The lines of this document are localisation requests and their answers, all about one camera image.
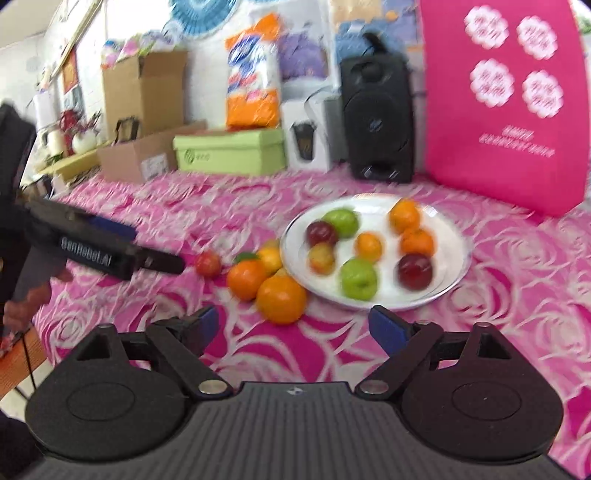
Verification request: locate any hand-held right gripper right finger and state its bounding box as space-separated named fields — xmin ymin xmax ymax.
xmin=357 ymin=305 xmax=516 ymax=401

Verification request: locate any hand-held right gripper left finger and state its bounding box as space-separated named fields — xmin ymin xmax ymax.
xmin=71 ymin=305 xmax=233 ymax=401

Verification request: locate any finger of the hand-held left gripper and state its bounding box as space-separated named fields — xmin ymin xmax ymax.
xmin=87 ymin=213 xmax=138 ymax=242
xmin=134 ymin=250 xmax=187 ymax=276

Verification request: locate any small red apple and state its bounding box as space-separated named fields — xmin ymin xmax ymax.
xmin=194 ymin=250 xmax=222 ymax=278

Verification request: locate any green apple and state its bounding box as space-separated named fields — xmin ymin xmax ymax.
xmin=340 ymin=257 xmax=379 ymax=300
xmin=322 ymin=209 xmax=360 ymax=239

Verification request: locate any dark red apple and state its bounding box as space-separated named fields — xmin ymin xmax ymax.
xmin=305 ymin=221 xmax=339 ymax=247
xmin=396 ymin=253 xmax=434 ymax=291

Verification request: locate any small orange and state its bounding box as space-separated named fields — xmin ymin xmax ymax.
xmin=354 ymin=232 xmax=384 ymax=263

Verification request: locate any white round plate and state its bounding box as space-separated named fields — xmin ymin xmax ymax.
xmin=280 ymin=193 xmax=472 ymax=311

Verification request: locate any orange with green stem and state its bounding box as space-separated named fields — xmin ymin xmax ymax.
xmin=400 ymin=228 xmax=435 ymax=258

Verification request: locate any yellow red apple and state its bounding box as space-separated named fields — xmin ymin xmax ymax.
xmin=307 ymin=243 xmax=336 ymax=276

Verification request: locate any person's left hand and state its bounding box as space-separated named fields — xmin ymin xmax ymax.
xmin=2 ymin=271 xmax=75 ymax=332

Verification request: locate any pink rose tablecloth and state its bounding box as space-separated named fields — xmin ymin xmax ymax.
xmin=32 ymin=162 xmax=591 ymax=476

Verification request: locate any yellow shelf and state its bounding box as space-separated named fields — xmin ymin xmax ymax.
xmin=36 ymin=147 xmax=114 ymax=182

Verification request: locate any low cardboard box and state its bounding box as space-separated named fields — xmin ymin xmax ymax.
xmin=96 ymin=120 xmax=208 ymax=184

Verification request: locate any white flower pot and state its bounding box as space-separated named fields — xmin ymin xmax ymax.
xmin=59 ymin=108 xmax=101 ymax=156

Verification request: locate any yellow orange fruit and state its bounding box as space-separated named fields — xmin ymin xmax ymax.
xmin=257 ymin=246 xmax=284 ymax=273

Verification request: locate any green shoe box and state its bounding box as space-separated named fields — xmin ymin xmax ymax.
xmin=172 ymin=128 xmax=288 ymax=175

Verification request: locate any tall open cardboard box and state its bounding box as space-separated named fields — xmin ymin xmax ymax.
xmin=101 ymin=49 xmax=190 ymax=140

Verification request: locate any orange stool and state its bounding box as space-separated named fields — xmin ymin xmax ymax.
xmin=0 ymin=323 xmax=48 ymax=403

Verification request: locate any white box with cup picture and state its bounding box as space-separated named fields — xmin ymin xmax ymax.
xmin=280 ymin=96 xmax=334 ymax=172

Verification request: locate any black speaker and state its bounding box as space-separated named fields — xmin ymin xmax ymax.
xmin=340 ymin=32 xmax=415 ymax=184

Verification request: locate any orange paper cup pack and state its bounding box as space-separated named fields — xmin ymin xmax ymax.
xmin=224 ymin=12 xmax=282 ymax=130

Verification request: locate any blue paper fan decoration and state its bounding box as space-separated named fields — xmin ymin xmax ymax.
xmin=167 ymin=0 xmax=242 ymax=37

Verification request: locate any purple bedding poster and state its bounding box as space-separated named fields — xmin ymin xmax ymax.
xmin=276 ymin=28 xmax=334 ymax=99

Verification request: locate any pink bag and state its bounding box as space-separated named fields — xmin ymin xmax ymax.
xmin=418 ymin=0 xmax=591 ymax=219

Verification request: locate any blue bedding poster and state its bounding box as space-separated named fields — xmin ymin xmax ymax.
xmin=331 ymin=0 xmax=422 ymax=62

